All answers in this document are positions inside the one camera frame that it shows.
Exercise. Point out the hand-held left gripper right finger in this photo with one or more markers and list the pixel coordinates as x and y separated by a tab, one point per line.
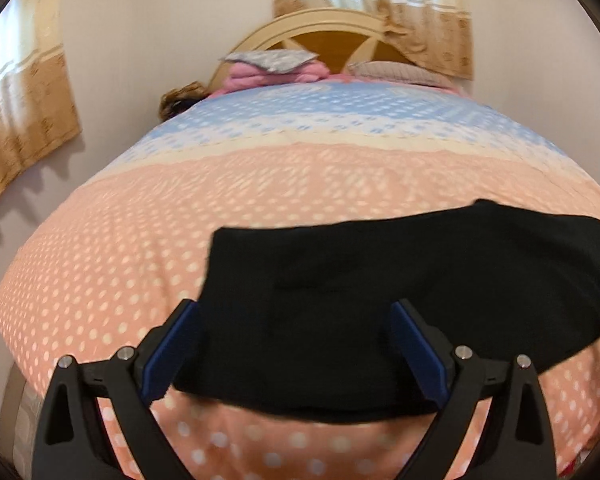
420	350

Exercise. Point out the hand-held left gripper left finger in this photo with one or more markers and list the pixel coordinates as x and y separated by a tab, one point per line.
172	350

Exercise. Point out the black pants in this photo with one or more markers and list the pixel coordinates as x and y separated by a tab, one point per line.
330	285

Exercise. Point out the polka dot bedspread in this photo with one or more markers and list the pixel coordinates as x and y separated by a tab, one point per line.
180	210

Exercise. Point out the brown floral cloth bundle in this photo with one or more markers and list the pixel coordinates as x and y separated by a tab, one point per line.
180	95

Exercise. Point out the striped pillow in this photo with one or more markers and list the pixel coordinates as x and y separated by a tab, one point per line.
395	71

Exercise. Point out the pink floral bed sheet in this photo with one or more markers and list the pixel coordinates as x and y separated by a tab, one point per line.
341	77

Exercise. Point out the folded pink blanket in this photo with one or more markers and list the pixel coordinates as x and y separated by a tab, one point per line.
260	78

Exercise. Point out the beige floral curtain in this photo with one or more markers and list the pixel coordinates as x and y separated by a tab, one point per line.
430	20
30	100

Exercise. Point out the grey floral pillow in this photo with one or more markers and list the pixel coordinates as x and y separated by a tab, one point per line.
275	60

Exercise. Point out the cream and wood headboard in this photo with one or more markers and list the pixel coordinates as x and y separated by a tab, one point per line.
330	42

